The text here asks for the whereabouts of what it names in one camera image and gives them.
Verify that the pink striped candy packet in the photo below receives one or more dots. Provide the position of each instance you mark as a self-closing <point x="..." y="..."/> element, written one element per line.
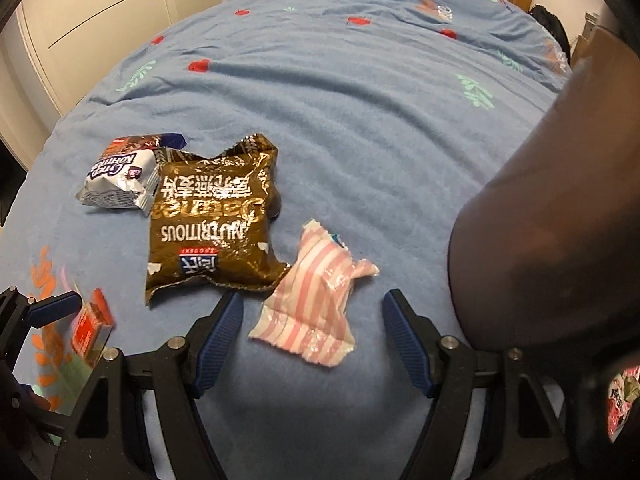
<point x="310" y="305"/>

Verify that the blue printed blanket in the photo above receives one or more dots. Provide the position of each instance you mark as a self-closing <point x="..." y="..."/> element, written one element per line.
<point x="350" y="110"/>

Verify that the red and white snack packet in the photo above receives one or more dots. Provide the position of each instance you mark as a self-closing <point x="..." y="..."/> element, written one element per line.
<point x="622" y="405"/>

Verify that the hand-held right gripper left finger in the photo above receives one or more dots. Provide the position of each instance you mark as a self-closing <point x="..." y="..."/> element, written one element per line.
<point x="220" y="335"/>

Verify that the black bag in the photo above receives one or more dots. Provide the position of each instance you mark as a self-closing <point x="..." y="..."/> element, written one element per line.
<point x="550" y="25"/>

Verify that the small red candy packet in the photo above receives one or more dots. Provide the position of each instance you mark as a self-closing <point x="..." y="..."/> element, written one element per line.
<point x="87" y="327"/>

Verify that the cream wardrobe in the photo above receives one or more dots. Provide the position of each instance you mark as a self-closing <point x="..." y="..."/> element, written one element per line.
<point x="100" y="10"/>

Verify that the brown snack packet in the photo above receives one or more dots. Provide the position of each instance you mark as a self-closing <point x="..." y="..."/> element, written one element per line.
<point x="210" y="230"/>

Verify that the white and grey snack packet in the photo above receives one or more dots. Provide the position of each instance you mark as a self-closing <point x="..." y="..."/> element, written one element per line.
<point x="115" y="180"/>

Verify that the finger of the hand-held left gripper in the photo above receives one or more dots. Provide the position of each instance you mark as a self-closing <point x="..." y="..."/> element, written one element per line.
<point x="50" y="306"/>

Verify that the black and brown electric kettle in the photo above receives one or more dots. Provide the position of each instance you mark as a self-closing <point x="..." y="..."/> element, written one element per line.
<point x="550" y="210"/>

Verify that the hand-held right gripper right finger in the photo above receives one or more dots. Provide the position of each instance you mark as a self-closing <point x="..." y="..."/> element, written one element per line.
<point x="405" y="340"/>

